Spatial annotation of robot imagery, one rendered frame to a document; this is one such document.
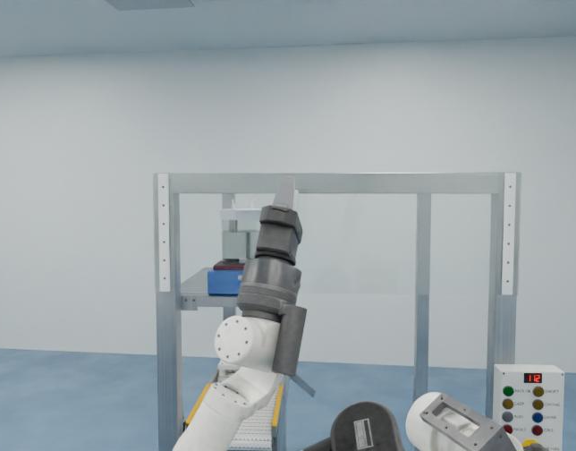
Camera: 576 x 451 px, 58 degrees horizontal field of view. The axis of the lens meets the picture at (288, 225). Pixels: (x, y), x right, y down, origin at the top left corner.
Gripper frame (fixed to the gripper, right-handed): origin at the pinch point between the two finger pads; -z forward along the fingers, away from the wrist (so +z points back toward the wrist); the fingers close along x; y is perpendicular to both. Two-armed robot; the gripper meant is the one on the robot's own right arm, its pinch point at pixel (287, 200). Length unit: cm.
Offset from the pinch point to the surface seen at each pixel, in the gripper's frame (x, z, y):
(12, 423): -280, 85, 212
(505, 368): -78, 11, -54
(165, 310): -69, 13, 42
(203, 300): -75, 8, 34
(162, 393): -79, 36, 41
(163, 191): -56, -18, 47
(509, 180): -61, -37, -48
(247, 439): -94, 45, 16
